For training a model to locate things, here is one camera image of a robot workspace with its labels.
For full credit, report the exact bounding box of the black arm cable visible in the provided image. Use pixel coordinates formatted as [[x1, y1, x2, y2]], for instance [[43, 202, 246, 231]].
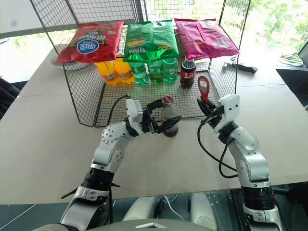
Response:
[[197, 112, 239, 179], [105, 94, 132, 126]]

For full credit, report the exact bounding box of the red chips bag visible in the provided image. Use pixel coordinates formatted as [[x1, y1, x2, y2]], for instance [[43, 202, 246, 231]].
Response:
[[54, 21, 125, 64]]

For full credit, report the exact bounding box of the grey robot torso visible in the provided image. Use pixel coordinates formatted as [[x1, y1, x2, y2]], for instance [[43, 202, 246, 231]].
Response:
[[36, 218, 218, 231]]

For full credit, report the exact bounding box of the green chips bag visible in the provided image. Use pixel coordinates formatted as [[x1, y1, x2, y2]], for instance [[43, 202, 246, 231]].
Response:
[[122, 21, 155, 63], [147, 20, 180, 61]]

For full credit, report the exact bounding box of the black handled tool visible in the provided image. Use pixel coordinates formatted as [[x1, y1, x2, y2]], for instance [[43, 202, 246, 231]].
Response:
[[222, 56, 259, 74]]

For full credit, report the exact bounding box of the green soda bottle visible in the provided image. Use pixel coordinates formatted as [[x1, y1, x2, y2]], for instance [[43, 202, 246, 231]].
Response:
[[147, 60, 166, 85], [129, 62, 149, 85], [162, 57, 179, 84]]

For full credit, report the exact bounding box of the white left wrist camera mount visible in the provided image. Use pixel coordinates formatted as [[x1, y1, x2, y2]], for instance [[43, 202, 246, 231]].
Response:
[[125, 98, 146, 136]]

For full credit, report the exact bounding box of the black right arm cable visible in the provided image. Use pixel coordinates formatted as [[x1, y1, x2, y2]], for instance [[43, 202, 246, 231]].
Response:
[[197, 112, 239, 179]]

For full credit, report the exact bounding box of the red bottle opener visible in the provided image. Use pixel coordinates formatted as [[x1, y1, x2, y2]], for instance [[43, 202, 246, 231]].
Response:
[[197, 76, 211, 103]]

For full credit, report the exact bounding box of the black wire mesh rack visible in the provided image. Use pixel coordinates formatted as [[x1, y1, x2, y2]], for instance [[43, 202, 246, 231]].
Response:
[[29, 0, 252, 128]]

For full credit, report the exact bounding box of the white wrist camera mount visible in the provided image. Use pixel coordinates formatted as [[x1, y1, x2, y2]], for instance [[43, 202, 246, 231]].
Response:
[[125, 98, 146, 136], [212, 94, 241, 134]]

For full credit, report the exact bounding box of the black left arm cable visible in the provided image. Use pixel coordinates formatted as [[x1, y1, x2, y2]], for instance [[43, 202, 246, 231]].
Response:
[[105, 94, 132, 126]]

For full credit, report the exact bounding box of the dark chair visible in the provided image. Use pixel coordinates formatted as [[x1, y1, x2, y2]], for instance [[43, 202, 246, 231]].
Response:
[[0, 77, 21, 119]]

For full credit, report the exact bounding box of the white cable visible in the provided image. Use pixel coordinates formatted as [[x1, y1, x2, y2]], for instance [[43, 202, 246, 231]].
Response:
[[163, 194, 186, 221]]

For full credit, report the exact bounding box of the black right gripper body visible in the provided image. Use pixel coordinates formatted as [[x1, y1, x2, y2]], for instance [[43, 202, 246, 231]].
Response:
[[206, 105, 226, 128]]

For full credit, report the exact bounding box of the orange soda bottle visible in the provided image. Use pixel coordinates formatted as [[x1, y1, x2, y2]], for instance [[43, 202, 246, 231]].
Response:
[[94, 60, 119, 86], [115, 59, 135, 85]]

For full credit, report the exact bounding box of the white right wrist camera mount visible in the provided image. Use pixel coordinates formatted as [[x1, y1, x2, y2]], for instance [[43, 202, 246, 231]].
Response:
[[212, 94, 241, 134]]

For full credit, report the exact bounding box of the silver robot leg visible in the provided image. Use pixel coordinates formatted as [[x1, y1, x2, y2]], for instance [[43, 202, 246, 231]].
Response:
[[189, 192, 218, 231], [122, 196, 165, 222]]

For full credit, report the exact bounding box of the glass bottle with red cap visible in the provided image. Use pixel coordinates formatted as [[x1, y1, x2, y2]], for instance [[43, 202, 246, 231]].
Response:
[[160, 95, 180, 139]]

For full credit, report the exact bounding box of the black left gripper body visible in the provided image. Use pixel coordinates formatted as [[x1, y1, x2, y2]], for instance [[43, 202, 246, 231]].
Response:
[[141, 107, 161, 135]]

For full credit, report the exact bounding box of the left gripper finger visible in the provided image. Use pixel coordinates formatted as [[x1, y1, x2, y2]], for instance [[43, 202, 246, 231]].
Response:
[[146, 98, 167, 113], [155, 115, 183, 134]]

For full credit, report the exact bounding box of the magenta chips bag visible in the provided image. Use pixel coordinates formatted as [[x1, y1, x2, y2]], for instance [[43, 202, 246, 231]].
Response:
[[174, 18, 241, 60]]

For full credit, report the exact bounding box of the cola bottle with red label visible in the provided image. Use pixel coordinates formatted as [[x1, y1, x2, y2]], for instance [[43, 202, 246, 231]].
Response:
[[180, 57, 197, 90]]

